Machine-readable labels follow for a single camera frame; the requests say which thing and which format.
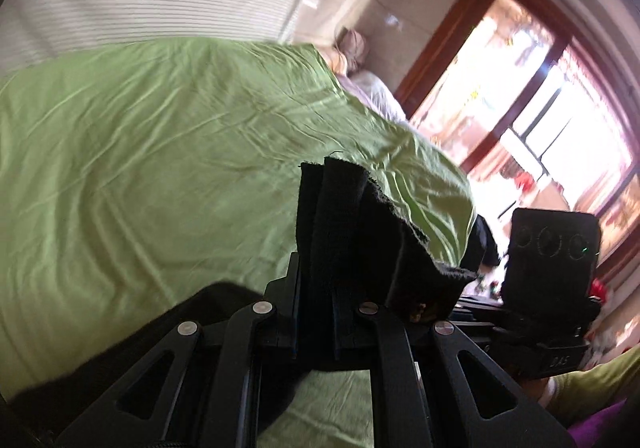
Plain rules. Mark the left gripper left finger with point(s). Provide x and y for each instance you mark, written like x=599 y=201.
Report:
x=199 y=386

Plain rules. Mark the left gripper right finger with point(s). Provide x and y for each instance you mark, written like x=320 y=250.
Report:
x=432 y=386

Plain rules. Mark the black pants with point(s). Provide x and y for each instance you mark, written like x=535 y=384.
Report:
x=353 y=248

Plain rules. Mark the right hand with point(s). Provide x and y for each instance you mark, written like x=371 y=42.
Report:
x=541 y=391

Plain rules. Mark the green bed sheet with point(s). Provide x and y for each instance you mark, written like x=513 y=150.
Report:
x=135 y=177

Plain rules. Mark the beige bundle beside bed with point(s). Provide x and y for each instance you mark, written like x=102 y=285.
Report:
x=348 y=55

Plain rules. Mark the black tracker camera box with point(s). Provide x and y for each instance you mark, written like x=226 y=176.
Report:
x=552 y=258

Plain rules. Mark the brown wooden door frame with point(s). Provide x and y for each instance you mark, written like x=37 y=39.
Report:
x=568 y=30

